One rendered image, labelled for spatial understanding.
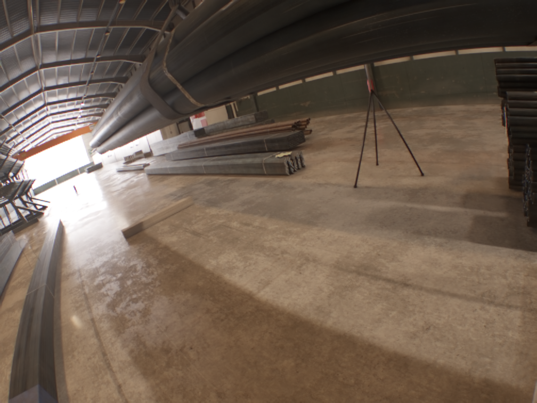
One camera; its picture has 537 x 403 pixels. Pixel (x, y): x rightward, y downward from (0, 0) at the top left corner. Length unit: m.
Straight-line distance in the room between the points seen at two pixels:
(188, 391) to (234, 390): 0.20
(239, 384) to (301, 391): 0.25
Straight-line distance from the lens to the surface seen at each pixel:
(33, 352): 1.87
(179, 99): 1.37
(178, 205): 3.46
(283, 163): 3.45
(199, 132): 11.50
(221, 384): 1.20
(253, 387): 1.14
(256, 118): 9.43
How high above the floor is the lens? 0.94
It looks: 20 degrees down
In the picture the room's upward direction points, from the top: 15 degrees counter-clockwise
